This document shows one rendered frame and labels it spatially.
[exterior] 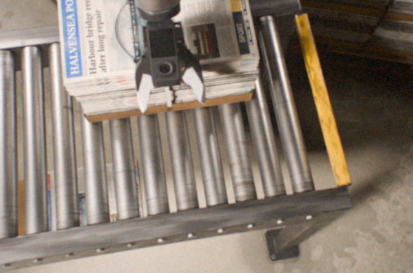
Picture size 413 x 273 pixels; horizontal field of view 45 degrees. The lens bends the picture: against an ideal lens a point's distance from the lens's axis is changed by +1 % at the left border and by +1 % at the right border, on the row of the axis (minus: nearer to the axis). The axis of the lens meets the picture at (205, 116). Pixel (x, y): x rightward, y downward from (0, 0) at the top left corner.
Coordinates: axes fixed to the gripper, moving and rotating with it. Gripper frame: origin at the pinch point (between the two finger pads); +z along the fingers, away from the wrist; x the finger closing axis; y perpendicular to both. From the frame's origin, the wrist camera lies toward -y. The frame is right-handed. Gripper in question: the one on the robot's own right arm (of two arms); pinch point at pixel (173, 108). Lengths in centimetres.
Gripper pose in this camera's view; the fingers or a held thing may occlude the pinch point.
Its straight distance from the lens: 92.4
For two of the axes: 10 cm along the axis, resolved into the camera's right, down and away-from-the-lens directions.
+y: -1.3, -6.1, 7.8
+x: -9.9, 1.4, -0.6
